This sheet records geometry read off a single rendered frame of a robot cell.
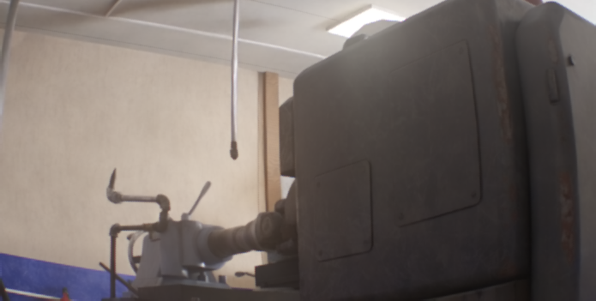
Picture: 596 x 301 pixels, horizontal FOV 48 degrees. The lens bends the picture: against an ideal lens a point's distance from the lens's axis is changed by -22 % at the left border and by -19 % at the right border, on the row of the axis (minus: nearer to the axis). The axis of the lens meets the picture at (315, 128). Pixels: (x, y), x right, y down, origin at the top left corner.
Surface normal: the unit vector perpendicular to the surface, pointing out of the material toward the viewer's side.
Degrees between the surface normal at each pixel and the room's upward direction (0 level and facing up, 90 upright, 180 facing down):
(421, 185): 90
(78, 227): 90
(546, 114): 90
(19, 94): 90
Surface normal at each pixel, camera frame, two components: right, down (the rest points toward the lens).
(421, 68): -0.81, -0.14
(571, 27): 0.58, -0.25
